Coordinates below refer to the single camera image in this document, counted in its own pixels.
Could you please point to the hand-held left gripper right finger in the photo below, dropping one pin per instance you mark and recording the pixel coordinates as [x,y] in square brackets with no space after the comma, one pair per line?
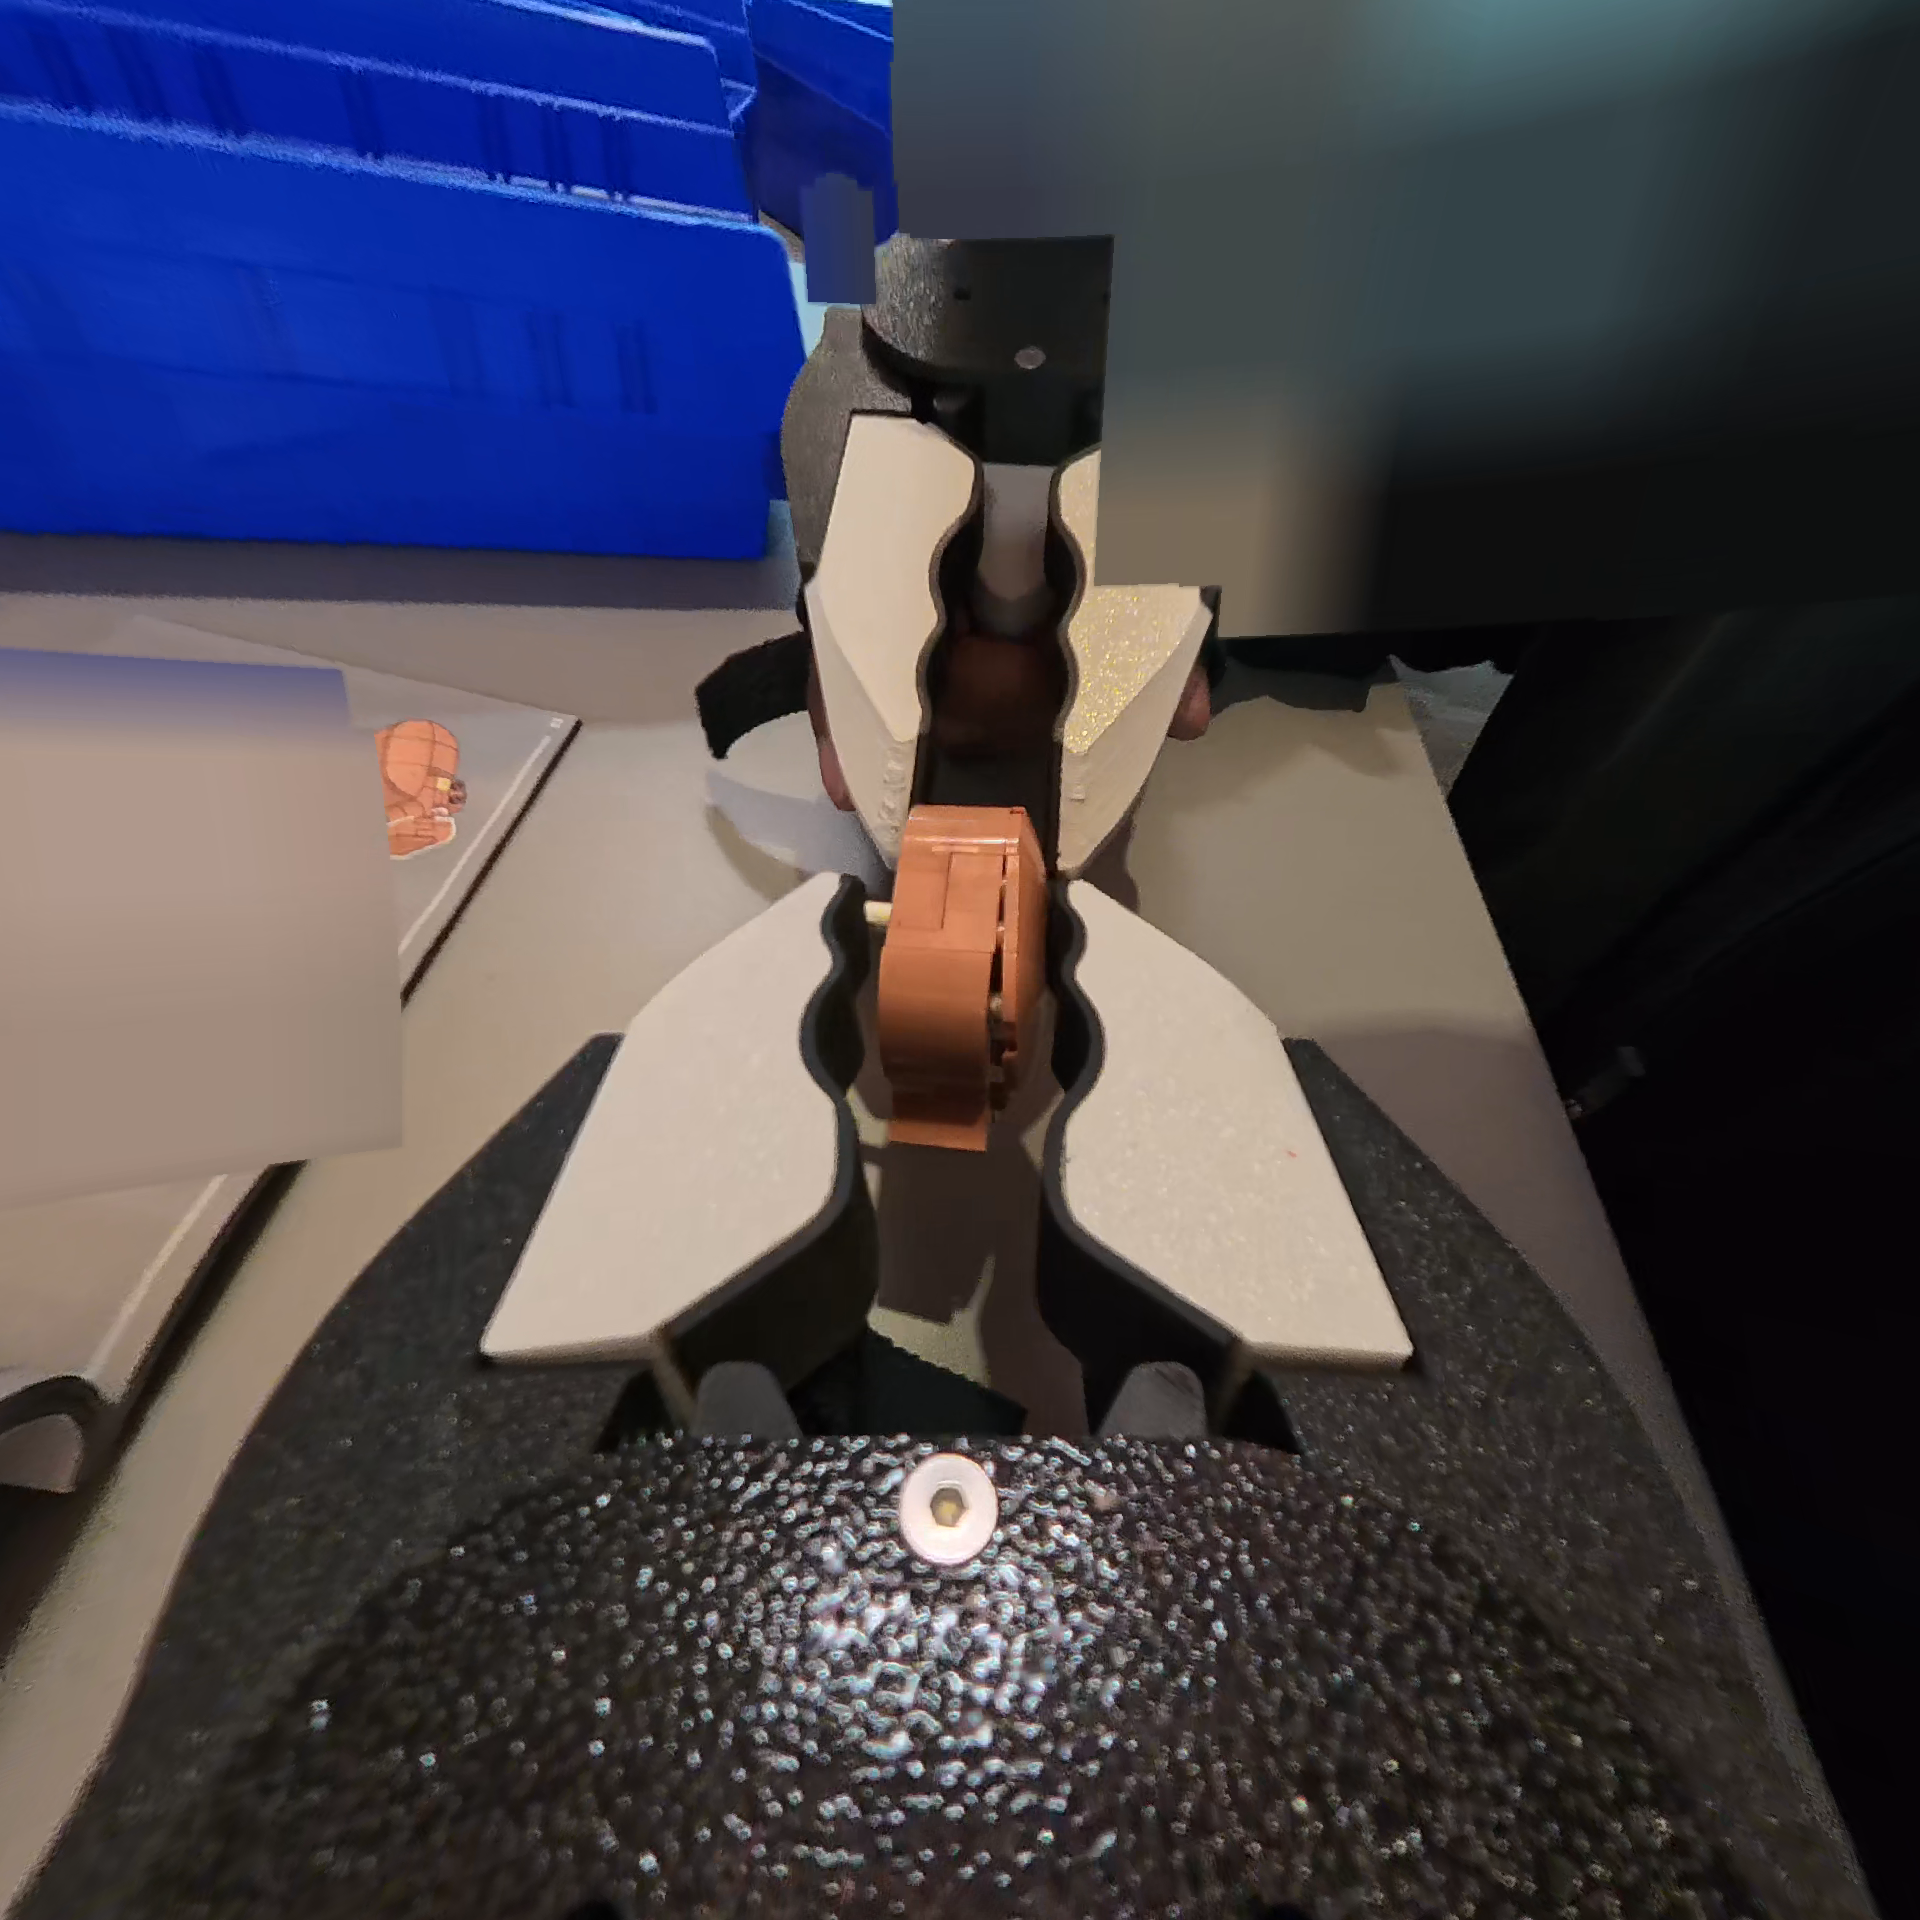
[1232,1172]

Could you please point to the grey instruction booklet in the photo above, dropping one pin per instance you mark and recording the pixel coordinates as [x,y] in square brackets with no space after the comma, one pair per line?
[498,825]

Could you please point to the grey desk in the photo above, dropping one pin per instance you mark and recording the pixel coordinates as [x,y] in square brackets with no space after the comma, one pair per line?
[1322,874]

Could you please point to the round brown brick assembly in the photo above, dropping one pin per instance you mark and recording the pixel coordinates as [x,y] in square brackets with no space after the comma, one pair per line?
[951,960]

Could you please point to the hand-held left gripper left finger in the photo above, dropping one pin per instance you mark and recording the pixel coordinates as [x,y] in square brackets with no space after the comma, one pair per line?
[672,1172]

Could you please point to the row of blue plastic bins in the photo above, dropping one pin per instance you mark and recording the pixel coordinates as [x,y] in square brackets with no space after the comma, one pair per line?
[302,332]

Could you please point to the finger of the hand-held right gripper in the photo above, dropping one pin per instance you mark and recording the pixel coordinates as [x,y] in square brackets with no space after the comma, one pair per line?
[1133,691]
[871,630]

